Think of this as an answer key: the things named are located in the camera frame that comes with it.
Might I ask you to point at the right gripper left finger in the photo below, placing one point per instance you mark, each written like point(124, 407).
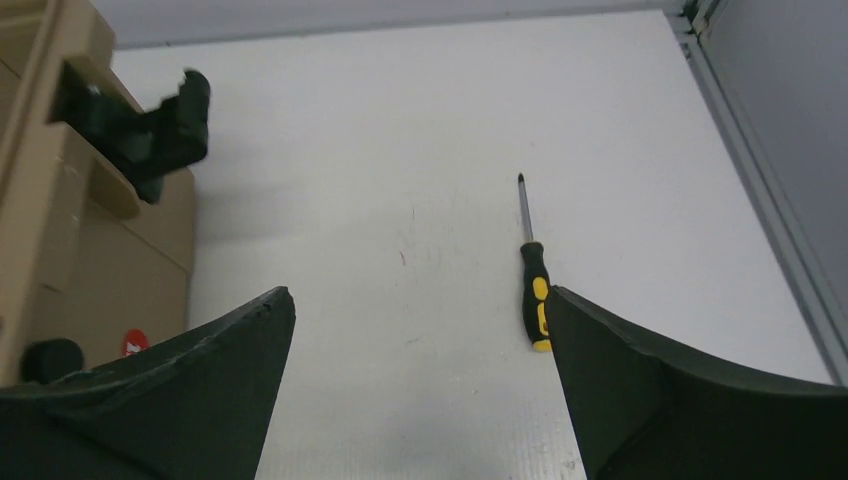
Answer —
point(197, 406)

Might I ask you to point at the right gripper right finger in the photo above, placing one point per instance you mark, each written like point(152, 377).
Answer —
point(644, 406)

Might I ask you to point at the black yellow screwdriver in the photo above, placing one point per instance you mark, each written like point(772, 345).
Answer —
point(535, 278)

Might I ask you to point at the red sticker on bin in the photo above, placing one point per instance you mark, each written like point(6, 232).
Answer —
point(134, 341)

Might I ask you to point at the tan plastic toolbox bin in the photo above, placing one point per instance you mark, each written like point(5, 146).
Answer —
point(82, 257)

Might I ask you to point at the black front toolbox latch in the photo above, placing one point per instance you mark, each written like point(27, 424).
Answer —
point(49, 360)

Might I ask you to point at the black toolbox latch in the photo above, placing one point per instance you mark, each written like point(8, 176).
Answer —
point(144, 146)
point(49, 360)

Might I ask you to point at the black rear toolbox latch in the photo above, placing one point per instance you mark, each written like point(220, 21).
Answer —
point(144, 146)

